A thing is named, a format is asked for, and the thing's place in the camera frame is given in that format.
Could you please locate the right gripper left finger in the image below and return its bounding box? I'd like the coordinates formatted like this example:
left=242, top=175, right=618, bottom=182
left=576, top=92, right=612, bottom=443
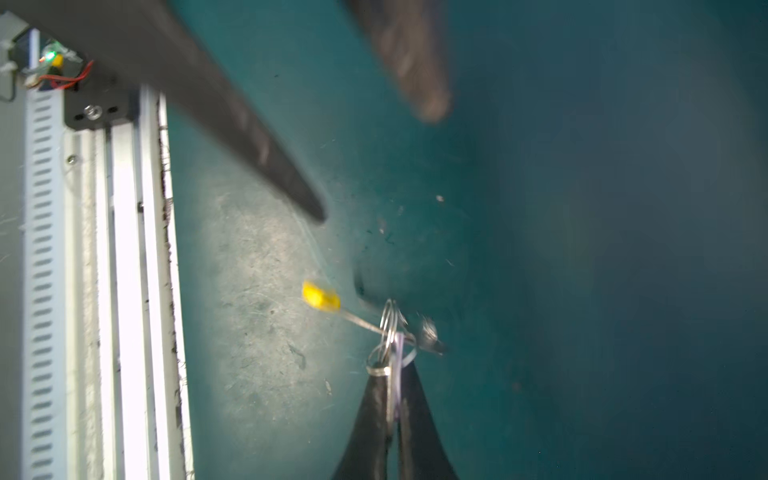
left=332, top=376, right=390, bottom=480

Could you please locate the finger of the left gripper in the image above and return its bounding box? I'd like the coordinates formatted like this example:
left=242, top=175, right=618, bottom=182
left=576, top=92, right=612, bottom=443
left=342, top=0, right=452, bottom=123
left=1, top=0, right=327, bottom=222

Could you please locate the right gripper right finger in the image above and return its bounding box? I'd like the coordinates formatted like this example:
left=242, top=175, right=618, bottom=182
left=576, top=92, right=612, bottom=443
left=398, top=363, right=458, bottom=480

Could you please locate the silver key with white tag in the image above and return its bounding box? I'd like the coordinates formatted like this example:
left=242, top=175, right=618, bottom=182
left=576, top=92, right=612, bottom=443
left=387, top=332, right=404, bottom=425

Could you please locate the large keyring with yellow grip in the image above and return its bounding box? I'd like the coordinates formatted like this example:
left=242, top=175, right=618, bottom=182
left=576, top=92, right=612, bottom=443
left=301, top=280, right=448, bottom=378

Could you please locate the left green circuit board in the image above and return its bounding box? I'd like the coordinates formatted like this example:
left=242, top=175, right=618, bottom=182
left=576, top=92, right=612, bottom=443
left=23, top=40, right=94, bottom=91

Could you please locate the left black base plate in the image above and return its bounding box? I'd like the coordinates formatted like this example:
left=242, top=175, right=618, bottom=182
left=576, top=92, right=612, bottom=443
left=63, top=62, right=140, bottom=131

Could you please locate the aluminium mounting rail bed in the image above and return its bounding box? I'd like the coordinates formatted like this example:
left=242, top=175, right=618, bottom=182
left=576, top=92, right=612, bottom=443
left=61, top=88, right=195, bottom=479

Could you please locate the white slotted cable duct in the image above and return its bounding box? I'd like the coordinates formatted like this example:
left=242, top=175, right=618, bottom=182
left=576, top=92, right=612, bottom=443
left=20, top=26, right=68, bottom=480

